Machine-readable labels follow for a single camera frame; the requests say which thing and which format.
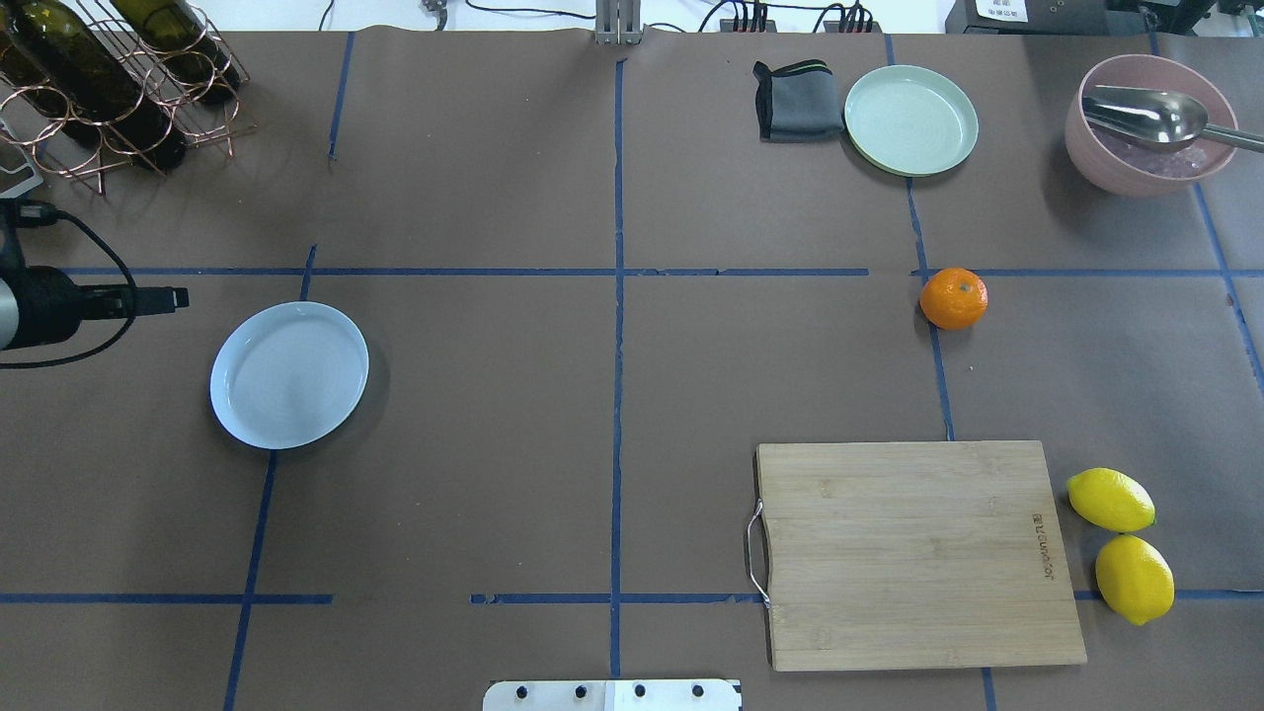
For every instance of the copper wire bottle rack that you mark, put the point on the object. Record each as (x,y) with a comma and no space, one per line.
(41,125)

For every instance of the yellow lemon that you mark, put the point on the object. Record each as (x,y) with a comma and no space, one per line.
(1111,499)
(1134,579)

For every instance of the orange mandarin fruit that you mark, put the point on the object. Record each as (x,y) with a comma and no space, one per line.
(954,299)

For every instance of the bamboo cutting board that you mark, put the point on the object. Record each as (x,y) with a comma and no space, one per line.
(900,556)

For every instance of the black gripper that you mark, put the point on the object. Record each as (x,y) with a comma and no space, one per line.
(51,301)

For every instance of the light green plate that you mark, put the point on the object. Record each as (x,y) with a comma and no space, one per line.
(910,121)

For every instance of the dark green wine bottle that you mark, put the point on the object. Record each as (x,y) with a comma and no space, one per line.
(82,68)

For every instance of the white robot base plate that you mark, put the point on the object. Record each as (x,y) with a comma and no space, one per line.
(615,694)

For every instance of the lower yellow lemon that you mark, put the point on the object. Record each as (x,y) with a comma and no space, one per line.
(1134,579)

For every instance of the light blue plate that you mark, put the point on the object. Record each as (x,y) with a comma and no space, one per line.
(289,375)

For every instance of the folded grey cloth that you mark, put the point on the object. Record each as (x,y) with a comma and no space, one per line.
(797,103)

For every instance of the upper yellow lemon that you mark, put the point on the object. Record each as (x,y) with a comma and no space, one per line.
(1111,499)

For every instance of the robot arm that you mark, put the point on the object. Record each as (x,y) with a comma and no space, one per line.
(5,311)

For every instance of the pink bowl with ice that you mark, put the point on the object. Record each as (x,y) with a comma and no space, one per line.
(1114,164)

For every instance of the aluminium frame post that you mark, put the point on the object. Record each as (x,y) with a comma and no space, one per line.
(618,22)

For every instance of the steel ice scoop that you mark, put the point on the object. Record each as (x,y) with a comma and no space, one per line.
(1160,118)

